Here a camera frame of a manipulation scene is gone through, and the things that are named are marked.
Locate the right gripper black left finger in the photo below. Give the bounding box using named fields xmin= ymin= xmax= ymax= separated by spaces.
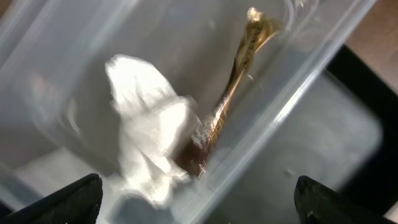
xmin=1 ymin=174 xmax=103 ymax=224

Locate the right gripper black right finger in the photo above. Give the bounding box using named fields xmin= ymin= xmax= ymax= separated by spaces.
xmin=294 ymin=175 xmax=395 ymax=224

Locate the white tissue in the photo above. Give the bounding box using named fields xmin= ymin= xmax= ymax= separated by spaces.
xmin=105 ymin=54 xmax=200 ymax=207

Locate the gold brown snack wrapper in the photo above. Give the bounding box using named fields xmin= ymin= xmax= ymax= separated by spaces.
xmin=174 ymin=7 xmax=282 ymax=177

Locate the rectangular black tray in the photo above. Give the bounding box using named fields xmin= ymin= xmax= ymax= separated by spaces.
xmin=207 ymin=46 xmax=397 ymax=223

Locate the clear plastic storage bin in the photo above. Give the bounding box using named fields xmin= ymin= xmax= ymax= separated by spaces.
xmin=1 ymin=0 xmax=381 ymax=223

